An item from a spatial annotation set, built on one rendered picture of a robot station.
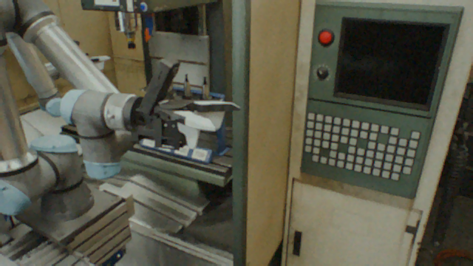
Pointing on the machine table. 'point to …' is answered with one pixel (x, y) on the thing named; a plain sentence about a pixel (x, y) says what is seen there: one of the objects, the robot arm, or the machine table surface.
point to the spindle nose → (128, 21)
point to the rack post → (221, 140)
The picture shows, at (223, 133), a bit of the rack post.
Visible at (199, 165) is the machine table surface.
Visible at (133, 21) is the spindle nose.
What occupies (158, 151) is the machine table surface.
